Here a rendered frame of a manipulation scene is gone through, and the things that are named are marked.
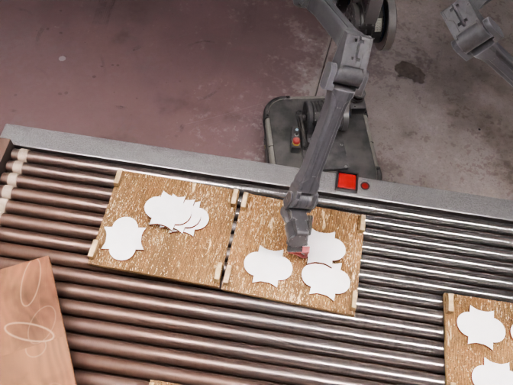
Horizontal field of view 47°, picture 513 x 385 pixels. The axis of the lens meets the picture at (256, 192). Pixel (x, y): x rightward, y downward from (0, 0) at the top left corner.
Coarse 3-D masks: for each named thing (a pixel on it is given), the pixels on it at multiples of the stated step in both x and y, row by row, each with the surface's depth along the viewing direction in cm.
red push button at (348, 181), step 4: (340, 176) 205; (344, 176) 205; (348, 176) 205; (352, 176) 205; (340, 180) 204; (344, 180) 204; (348, 180) 204; (352, 180) 204; (340, 184) 203; (344, 184) 203; (348, 184) 204; (352, 184) 204; (348, 188) 203; (352, 188) 203
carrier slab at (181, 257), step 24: (120, 192) 196; (144, 192) 196; (168, 192) 197; (192, 192) 197; (216, 192) 198; (120, 216) 191; (144, 216) 192; (216, 216) 193; (144, 240) 187; (168, 240) 188; (192, 240) 188; (216, 240) 189; (96, 264) 182; (120, 264) 183; (144, 264) 183; (168, 264) 184; (192, 264) 184; (216, 264) 184
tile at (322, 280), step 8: (312, 264) 185; (320, 264) 185; (336, 264) 186; (304, 272) 184; (312, 272) 184; (320, 272) 184; (328, 272) 184; (336, 272) 184; (344, 272) 185; (304, 280) 182; (312, 280) 183; (320, 280) 183; (328, 280) 183; (336, 280) 183; (344, 280) 183; (312, 288) 181; (320, 288) 181; (328, 288) 182; (336, 288) 182; (344, 288) 182; (328, 296) 180
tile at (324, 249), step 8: (312, 232) 191; (320, 232) 191; (312, 240) 189; (320, 240) 189; (328, 240) 189; (336, 240) 189; (312, 248) 187; (320, 248) 187; (328, 248) 188; (336, 248) 188; (344, 248) 188; (312, 256) 186; (320, 256) 186; (328, 256) 186; (336, 256) 186; (328, 264) 184
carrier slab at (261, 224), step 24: (240, 216) 194; (264, 216) 194; (336, 216) 196; (240, 240) 189; (264, 240) 190; (360, 240) 192; (240, 264) 185; (240, 288) 181; (264, 288) 181; (288, 288) 182; (336, 312) 180
